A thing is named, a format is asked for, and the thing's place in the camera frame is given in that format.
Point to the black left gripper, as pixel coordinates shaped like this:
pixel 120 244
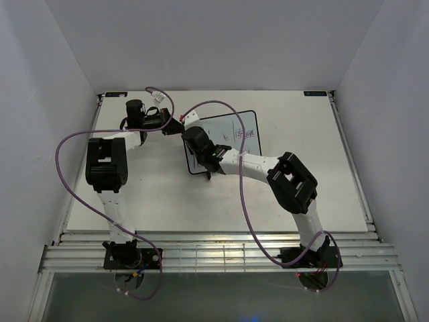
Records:
pixel 173 127

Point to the white black-framed whiteboard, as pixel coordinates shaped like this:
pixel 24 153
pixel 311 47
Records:
pixel 224 141

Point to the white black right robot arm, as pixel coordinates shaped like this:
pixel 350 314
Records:
pixel 292 184

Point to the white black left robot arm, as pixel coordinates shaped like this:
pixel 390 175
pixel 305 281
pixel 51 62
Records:
pixel 107 172

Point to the blue left corner label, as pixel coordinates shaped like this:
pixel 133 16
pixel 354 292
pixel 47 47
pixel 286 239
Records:
pixel 116 94

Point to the blue corner label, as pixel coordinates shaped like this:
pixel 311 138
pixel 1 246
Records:
pixel 315 93
pixel 116 94

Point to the blue right corner label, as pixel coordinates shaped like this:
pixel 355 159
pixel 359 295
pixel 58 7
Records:
pixel 315 93

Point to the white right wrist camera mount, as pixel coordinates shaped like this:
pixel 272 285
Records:
pixel 190 119

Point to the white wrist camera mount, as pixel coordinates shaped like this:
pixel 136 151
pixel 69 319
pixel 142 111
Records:
pixel 158 97
pixel 190 119

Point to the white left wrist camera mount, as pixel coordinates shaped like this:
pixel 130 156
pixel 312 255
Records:
pixel 158 97

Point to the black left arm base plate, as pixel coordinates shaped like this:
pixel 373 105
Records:
pixel 136 259

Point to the aluminium table frame rail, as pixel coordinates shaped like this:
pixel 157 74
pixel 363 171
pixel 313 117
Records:
pixel 212 253

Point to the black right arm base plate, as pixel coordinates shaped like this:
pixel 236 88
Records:
pixel 327 258

